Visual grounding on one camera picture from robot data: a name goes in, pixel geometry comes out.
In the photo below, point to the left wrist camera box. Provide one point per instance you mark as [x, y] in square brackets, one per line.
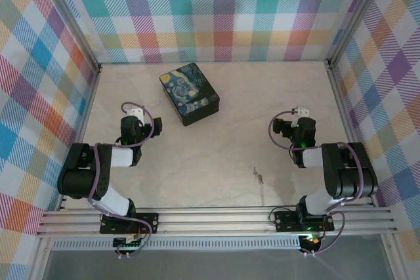
[136, 112]

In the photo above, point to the starry night tin box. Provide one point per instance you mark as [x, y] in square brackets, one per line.
[190, 93]

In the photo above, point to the small metal keys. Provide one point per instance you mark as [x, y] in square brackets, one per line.
[259, 176]

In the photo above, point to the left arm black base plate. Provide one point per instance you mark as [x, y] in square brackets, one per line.
[147, 222]

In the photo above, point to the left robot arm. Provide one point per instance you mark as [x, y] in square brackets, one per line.
[75, 178]

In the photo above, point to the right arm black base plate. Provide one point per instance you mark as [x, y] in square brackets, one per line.
[285, 221]

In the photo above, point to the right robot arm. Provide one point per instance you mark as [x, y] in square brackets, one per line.
[348, 178]

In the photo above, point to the aluminium floor frame bar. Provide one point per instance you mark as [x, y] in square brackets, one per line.
[91, 96]
[339, 96]

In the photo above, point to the aluminium mounting rail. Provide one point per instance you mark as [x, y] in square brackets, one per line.
[213, 222]

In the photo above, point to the aluminium frame post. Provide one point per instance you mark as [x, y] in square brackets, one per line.
[67, 17]
[392, 260]
[355, 17]
[39, 260]

